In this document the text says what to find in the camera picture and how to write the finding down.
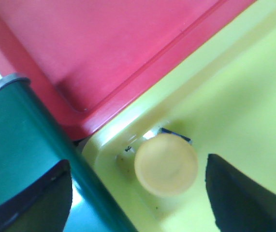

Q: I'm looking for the red plastic tray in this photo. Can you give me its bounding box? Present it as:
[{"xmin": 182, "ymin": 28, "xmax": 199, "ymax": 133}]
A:
[{"xmin": 0, "ymin": 0, "xmax": 252, "ymax": 140}]

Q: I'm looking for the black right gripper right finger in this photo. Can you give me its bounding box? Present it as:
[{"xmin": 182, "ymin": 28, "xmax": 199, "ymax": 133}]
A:
[{"xmin": 205, "ymin": 154, "xmax": 276, "ymax": 232}]

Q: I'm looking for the silver conveyor frame rail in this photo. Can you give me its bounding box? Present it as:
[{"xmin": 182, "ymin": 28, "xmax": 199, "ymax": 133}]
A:
[{"xmin": 0, "ymin": 73, "xmax": 31, "ymax": 90}]

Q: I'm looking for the green conveyor belt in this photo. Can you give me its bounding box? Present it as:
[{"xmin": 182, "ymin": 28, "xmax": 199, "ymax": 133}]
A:
[{"xmin": 0, "ymin": 82, "xmax": 135, "ymax": 232}]

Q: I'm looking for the yellow mushroom push button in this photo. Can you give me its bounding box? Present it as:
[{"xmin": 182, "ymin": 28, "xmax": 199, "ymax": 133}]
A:
[{"xmin": 124, "ymin": 127, "xmax": 199, "ymax": 197}]

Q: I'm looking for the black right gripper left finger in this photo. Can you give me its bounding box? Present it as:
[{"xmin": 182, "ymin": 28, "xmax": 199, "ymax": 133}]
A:
[{"xmin": 0, "ymin": 159, "xmax": 73, "ymax": 232}]

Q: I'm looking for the yellow-green plastic tray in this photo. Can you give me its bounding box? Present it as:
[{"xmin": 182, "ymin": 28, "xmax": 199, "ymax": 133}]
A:
[{"xmin": 83, "ymin": 0, "xmax": 276, "ymax": 232}]

